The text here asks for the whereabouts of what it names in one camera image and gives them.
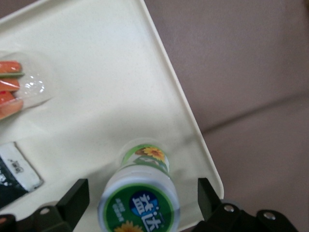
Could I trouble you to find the cream plastic tray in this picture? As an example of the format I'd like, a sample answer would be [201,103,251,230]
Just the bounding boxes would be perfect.
[0,0,225,232]

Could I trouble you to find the small black snack packet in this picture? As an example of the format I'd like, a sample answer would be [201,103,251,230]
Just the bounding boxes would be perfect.
[0,141,44,210]

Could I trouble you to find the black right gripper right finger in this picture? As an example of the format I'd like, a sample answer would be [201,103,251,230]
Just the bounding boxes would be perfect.
[193,177,244,232]

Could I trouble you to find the wrapped triangle sandwich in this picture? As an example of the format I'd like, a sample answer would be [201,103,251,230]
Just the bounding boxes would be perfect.
[0,51,56,122]

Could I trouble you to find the green gum bottle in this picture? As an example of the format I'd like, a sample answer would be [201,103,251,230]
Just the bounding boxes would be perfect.
[97,137,181,232]

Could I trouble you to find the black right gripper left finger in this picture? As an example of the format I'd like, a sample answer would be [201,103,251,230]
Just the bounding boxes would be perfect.
[31,178,91,232]

